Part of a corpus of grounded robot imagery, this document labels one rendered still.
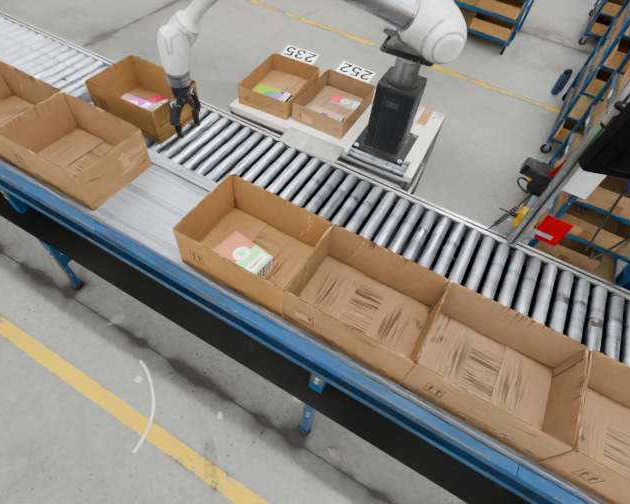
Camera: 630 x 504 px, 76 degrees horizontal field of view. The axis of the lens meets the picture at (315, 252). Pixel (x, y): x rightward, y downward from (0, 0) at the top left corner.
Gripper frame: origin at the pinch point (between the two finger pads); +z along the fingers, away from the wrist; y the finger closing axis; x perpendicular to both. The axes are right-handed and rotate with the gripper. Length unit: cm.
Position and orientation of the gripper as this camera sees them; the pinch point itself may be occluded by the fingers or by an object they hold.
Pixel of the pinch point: (188, 126)
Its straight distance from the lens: 193.5
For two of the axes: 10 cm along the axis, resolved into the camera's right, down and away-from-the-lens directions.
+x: -8.6, -4.5, 2.3
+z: -0.9, 5.9, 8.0
